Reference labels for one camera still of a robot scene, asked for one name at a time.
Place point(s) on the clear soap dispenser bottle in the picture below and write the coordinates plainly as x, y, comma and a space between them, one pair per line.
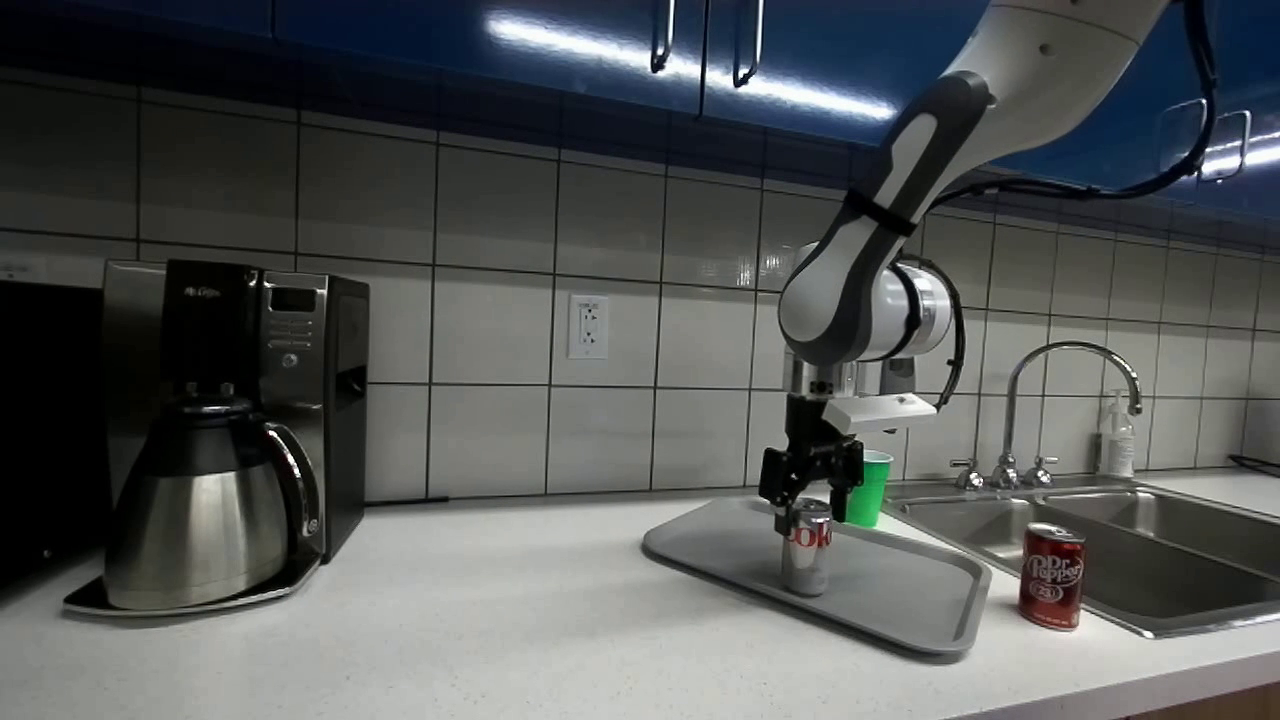
1116, 445

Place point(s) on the blue cabinet door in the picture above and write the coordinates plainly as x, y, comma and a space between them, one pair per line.
830, 60
450, 40

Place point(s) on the steel coffee carafe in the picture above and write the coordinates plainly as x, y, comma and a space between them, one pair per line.
200, 520

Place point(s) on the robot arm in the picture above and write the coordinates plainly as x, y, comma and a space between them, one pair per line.
1040, 70

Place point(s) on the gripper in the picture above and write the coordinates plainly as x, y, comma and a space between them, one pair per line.
810, 430

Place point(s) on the white wall socket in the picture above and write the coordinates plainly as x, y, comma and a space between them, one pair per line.
588, 327

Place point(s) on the dark red soda can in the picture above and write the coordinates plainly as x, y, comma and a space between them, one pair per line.
1051, 580

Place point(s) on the steel double sink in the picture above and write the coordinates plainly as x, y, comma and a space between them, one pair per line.
1150, 560

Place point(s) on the black and steel coffee maker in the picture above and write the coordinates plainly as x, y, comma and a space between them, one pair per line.
300, 340

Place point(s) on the green plastic cup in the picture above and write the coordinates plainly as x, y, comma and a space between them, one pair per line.
872, 490

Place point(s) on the chrome tap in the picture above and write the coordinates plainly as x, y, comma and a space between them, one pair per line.
1065, 347

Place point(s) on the blue upper cabinet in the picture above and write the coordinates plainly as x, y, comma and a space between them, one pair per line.
400, 40

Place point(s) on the silver soda can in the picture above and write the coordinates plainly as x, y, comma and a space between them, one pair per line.
806, 565

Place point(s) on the grey plastic tray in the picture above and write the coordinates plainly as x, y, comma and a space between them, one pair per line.
900, 590

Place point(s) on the black microwave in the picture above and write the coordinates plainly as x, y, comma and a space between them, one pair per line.
45, 430

